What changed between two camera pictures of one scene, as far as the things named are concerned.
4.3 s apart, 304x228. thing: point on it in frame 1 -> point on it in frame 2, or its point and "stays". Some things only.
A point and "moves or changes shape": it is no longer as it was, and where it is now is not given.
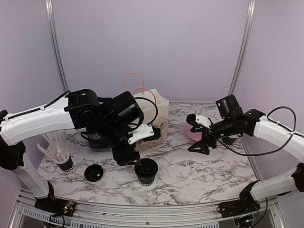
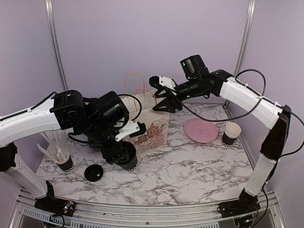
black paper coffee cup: [146, 181] -> [131, 166]
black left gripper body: [123, 156] -> [109, 153]
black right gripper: [205, 137] -> [170, 101]
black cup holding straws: [68, 167] stays
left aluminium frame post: [49, 9] stays
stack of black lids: [93, 172] stays
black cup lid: [147, 168] moves or changes shape
